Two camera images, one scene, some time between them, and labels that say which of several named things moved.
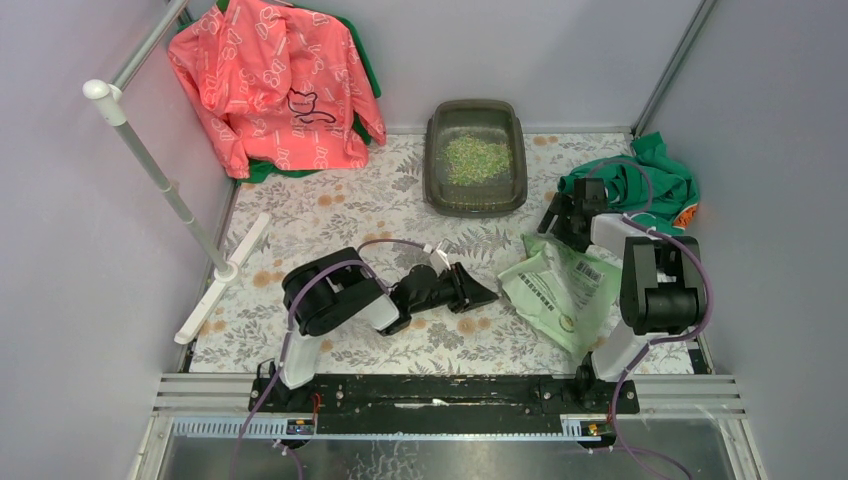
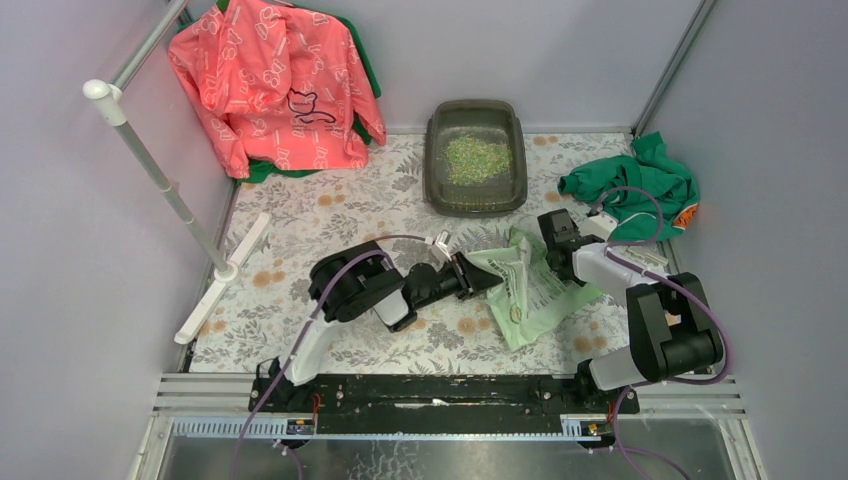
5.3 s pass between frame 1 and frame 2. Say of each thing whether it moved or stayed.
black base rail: stayed
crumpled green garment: stayed
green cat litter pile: stayed
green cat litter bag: moved
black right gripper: moved
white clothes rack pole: stayed
